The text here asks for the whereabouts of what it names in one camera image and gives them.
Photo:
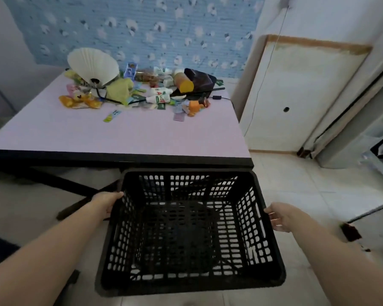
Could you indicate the brown bottle with yellow cap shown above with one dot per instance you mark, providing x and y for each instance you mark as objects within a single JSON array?
[{"x": 182, "y": 82}]

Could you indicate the black bag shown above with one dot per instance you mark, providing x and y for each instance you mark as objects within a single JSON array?
[{"x": 201, "y": 78}]

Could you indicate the white bottle with green label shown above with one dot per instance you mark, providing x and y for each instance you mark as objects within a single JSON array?
[{"x": 158, "y": 99}]

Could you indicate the small purple sachet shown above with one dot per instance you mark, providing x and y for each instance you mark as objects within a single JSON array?
[{"x": 179, "y": 117}]

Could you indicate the blue packet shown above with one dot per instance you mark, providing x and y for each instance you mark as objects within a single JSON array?
[{"x": 130, "y": 69}]

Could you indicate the white board with wooden edge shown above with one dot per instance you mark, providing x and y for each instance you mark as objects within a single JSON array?
[{"x": 306, "y": 98}]

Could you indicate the clear bread packet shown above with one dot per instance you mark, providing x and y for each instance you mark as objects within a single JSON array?
[{"x": 146, "y": 76}]

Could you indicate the white and green tube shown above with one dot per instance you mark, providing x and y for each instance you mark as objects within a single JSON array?
[{"x": 162, "y": 71}]

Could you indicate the white folding paper fan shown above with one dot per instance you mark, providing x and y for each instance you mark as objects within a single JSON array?
[{"x": 92, "y": 65}]

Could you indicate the black plastic crate basket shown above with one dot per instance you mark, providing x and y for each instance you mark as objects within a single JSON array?
[{"x": 185, "y": 232}]

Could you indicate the person's right fingers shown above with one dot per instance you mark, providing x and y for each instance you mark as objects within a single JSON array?
[{"x": 273, "y": 216}]

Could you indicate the dark blue cushion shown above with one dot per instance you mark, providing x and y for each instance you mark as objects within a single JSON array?
[{"x": 0, "y": 250}]

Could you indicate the yellow plush toy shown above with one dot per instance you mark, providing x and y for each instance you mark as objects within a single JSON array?
[{"x": 79, "y": 101}]

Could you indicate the white panel with brown foot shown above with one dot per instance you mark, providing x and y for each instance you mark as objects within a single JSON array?
[{"x": 375, "y": 226}]

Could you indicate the white bottle with red label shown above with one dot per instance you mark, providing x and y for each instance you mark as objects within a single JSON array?
[{"x": 158, "y": 91}]

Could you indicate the person's right hand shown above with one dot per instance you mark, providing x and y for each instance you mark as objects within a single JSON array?
[{"x": 285, "y": 216}]

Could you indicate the person's right forearm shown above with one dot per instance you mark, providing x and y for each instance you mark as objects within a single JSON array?
[{"x": 341, "y": 261}]

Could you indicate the person's left forearm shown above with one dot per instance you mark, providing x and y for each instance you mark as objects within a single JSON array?
[{"x": 41, "y": 254}]

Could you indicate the green and yellow sachet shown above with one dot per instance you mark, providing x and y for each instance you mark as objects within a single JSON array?
[{"x": 111, "y": 116}]

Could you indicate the white appliance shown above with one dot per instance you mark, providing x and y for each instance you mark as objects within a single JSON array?
[{"x": 354, "y": 124}]

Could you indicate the green plush toy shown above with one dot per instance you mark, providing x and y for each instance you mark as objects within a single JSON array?
[{"x": 119, "y": 89}]

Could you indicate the orange toy figure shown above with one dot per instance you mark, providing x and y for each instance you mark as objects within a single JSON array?
[{"x": 196, "y": 107}]

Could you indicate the person's left fingers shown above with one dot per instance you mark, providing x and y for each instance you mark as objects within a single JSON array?
[{"x": 118, "y": 195}]

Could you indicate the thin black stick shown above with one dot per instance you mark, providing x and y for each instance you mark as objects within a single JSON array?
[{"x": 210, "y": 89}]

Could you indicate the person's left hand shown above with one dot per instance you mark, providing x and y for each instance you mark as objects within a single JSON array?
[{"x": 105, "y": 200}]

